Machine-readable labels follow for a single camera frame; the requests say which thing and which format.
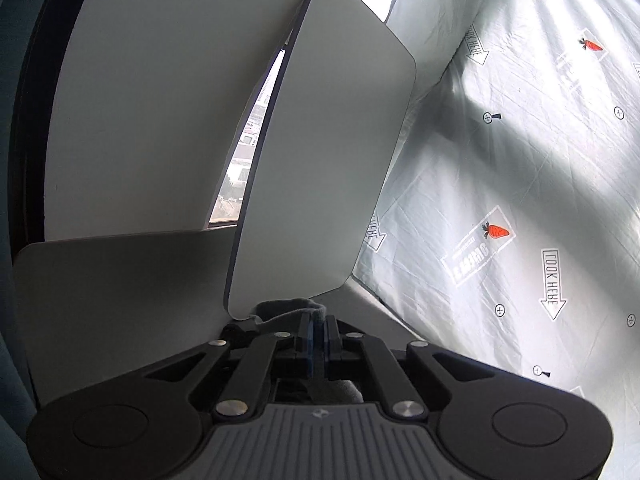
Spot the white rounded board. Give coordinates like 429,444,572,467
225,0,419,322
12,229,242,407

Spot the grey zip hoodie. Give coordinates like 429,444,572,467
248,298,365,407

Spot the printed grey sheet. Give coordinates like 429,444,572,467
351,0,640,411

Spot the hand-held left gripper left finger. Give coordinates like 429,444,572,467
142,312,322,421

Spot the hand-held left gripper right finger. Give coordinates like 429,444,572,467
323,315,502,419

